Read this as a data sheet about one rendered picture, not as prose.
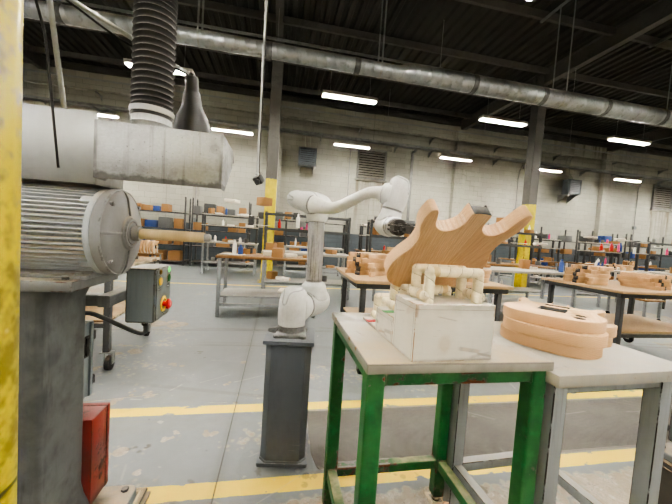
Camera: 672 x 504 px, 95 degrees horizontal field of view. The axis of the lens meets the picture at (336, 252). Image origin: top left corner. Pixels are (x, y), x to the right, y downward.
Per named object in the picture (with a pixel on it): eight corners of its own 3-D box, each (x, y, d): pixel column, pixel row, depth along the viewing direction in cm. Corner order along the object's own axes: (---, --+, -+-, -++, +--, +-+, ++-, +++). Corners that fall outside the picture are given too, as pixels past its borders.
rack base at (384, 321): (392, 345, 104) (394, 318, 103) (374, 329, 119) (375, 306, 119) (462, 343, 110) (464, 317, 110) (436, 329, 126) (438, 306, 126)
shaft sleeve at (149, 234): (144, 232, 95) (141, 241, 93) (140, 226, 92) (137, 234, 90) (206, 236, 98) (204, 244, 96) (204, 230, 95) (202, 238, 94)
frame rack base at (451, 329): (412, 363, 89) (417, 304, 88) (390, 344, 104) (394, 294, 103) (491, 359, 96) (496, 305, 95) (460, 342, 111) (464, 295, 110)
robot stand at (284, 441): (264, 434, 195) (270, 325, 191) (308, 435, 197) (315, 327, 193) (255, 467, 168) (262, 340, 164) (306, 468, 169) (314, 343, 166)
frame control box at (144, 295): (69, 344, 103) (70, 267, 102) (104, 325, 124) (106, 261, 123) (149, 344, 108) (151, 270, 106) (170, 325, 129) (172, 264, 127)
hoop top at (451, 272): (427, 277, 90) (428, 266, 90) (422, 275, 93) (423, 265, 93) (486, 279, 95) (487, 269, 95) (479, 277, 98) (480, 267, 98)
